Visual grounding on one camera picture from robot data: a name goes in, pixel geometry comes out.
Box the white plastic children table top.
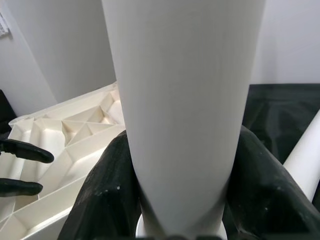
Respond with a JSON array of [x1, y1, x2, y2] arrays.
[[0, 81, 228, 240]]

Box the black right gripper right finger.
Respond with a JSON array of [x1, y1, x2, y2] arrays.
[[222, 124, 320, 240]]

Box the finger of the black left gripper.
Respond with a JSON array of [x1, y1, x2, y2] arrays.
[[0, 138, 55, 163], [0, 177, 43, 197]]

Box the white tapered plastic table leg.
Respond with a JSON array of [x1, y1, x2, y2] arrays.
[[282, 122, 320, 203], [101, 0, 266, 237]]

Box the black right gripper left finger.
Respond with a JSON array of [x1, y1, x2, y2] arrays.
[[59, 129, 142, 240]]

